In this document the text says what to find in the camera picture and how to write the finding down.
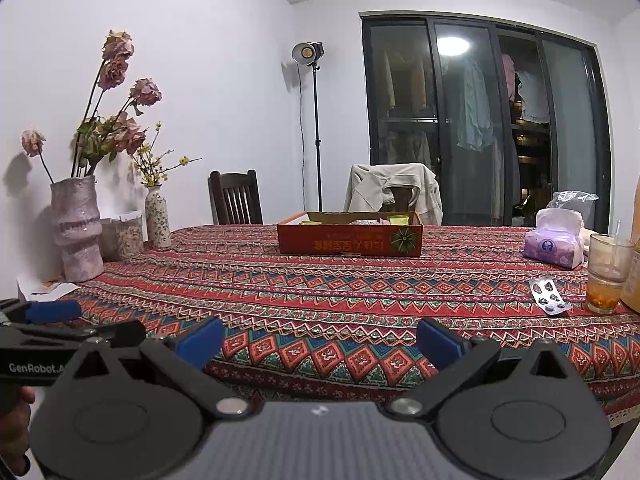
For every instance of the large pink ceramic vase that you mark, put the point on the large pink ceramic vase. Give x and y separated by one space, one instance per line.
77 230

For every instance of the pill blister pack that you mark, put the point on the pill blister pack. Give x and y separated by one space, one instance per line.
547 295

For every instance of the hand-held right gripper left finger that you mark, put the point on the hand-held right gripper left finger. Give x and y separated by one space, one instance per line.
202 342

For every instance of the black framed sliding glass door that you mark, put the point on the black framed sliding glass door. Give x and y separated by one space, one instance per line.
575 135

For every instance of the red patterned tablecloth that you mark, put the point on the red patterned tablecloth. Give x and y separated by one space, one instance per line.
350 300

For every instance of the wooden chair under jacket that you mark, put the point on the wooden chair under jacket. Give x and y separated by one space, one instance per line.
400 197

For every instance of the red cardboard box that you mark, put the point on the red cardboard box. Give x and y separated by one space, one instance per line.
325 240

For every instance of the cream lace undercloth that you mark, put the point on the cream lace undercloth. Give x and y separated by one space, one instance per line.
622 412

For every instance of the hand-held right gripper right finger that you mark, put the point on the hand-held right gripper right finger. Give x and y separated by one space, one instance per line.
439 344

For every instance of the dark wooden chair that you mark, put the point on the dark wooden chair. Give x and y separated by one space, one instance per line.
235 200

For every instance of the white paper sheet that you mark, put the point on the white paper sheet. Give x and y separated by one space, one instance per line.
45 290

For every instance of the dried pink rose bouquet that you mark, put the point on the dried pink rose bouquet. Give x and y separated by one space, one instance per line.
117 47

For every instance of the purple tissue pack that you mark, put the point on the purple tissue pack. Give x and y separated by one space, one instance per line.
550 247

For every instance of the person's left hand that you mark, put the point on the person's left hand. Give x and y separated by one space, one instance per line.
17 435

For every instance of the row of hanging clothes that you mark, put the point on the row of hanging clothes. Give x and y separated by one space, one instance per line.
472 110

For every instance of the beige jacket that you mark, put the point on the beige jacket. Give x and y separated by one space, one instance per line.
370 185

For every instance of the studio light on stand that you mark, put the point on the studio light on stand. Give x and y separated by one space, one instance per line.
306 52

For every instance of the clear plastic bag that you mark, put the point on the clear plastic bag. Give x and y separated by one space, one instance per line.
575 199

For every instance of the small floral ceramic vase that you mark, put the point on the small floral ceramic vase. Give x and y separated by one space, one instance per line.
157 220

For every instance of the glass cup with drink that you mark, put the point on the glass cup with drink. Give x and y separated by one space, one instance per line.
605 270

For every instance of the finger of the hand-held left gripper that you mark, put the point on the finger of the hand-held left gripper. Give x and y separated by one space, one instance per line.
52 311
50 336

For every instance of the pile of snack packets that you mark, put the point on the pile of snack packets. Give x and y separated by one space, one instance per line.
372 221

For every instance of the yellow flower sprigs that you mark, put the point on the yellow flower sprigs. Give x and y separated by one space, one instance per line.
156 176

